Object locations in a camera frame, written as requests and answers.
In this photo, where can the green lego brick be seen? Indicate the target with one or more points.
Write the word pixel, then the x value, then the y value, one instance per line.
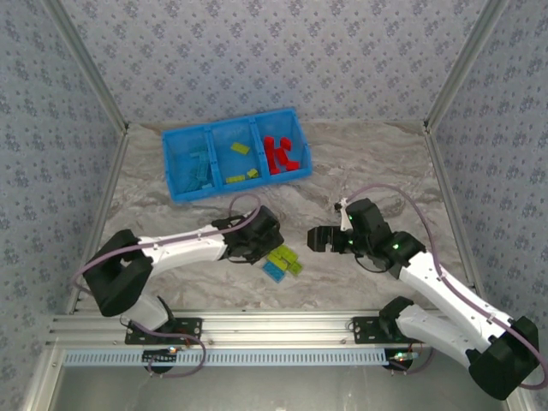
pixel 235 179
pixel 296 268
pixel 252 173
pixel 277 260
pixel 286 250
pixel 240 148
pixel 291 257

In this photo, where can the red lego brick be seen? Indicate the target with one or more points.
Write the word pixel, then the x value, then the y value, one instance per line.
pixel 292 165
pixel 269 145
pixel 281 157
pixel 274 164
pixel 286 144

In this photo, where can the blue lego brick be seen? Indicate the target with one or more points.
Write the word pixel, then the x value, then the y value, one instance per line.
pixel 207 186
pixel 194 184
pixel 274 271
pixel 201 173
pixel 204 159
pixel 198 150

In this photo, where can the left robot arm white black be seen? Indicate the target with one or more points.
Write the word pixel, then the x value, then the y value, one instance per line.
pixel 184 248

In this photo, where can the blue three-compartment plastic bin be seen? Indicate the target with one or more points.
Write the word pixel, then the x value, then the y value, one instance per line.
pixel 184 137

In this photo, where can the black controller board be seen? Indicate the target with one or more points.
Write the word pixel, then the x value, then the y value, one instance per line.
pixel 400 359
pixel 156 356

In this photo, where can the grey metal panel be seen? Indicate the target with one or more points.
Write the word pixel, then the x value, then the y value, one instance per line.
pixel 278 389

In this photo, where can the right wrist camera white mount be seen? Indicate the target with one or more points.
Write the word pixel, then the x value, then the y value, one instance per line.
pixel 346 218

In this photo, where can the aluminium mounting rail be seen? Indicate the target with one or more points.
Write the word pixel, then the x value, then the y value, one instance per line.
pixel 278 327

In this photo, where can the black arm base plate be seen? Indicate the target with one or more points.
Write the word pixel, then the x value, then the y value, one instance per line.
pixel 366 331
pixel 190 329

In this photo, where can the aluminium frame post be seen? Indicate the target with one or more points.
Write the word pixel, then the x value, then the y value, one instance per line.
pixel 464 68
pixel 90 73

